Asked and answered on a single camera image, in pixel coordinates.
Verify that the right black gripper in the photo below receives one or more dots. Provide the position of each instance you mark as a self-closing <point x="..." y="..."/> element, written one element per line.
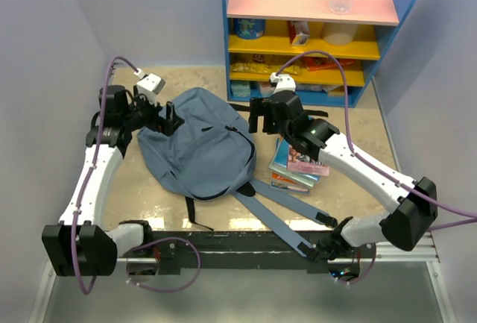
<point x="258" y="107"/>

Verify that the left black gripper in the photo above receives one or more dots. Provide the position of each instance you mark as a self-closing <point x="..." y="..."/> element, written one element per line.
<point x="167" y="125"/>

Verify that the blue student backpack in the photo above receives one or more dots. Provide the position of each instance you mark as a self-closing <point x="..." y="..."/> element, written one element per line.
<point x="211" y="155"/>

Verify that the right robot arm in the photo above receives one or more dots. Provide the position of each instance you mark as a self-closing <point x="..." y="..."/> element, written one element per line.
<point x="409" y="204"/>

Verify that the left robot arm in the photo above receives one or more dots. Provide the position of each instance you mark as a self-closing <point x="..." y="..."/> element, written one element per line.
<point x="77" y="245"/>

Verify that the teal tissue pack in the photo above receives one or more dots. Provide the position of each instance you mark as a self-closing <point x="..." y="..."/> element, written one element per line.
<point x="240" y="88"/>

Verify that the white tissue pack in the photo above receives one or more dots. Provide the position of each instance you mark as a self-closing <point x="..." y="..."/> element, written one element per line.
<point x="317" y="87"/>

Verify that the yellow snack bag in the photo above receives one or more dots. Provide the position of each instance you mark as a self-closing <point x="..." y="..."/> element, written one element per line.
<point x="264" y="64"/>

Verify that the pink cover book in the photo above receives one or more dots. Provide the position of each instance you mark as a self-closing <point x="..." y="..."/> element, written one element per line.
<point x="303" y="164"/>

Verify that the red snack packet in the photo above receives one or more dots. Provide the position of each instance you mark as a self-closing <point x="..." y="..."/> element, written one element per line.
<point x="314" y="64"/>

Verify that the orange book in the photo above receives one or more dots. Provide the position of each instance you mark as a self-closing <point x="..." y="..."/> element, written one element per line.
<point x="282" y="183"/>

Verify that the yellow sponge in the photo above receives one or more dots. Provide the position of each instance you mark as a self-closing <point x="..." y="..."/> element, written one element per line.
<point x="338" y="92"/>

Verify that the blue shelf unit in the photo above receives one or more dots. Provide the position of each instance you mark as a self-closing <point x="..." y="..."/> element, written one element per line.
<point x="339" y="54"/>

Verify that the blue round tin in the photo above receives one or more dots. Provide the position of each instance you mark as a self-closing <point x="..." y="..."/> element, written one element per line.
<point x="249" y="29"/>

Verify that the red white carton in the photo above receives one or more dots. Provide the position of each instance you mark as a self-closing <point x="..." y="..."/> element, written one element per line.
<point x="298" y="32"/>

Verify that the white round container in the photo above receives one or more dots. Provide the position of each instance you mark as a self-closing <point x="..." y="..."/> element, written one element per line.
<point x="339" y="34"/>

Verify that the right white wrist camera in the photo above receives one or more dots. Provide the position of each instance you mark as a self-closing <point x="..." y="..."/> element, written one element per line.
<point x="282" y="82"/>

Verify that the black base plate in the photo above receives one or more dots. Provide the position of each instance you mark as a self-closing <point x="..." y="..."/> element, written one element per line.
<point x="229" y="250"/>

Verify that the aluminium rail frame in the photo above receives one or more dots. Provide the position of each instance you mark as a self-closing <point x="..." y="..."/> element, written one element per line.
<point x="385" y="285"/>

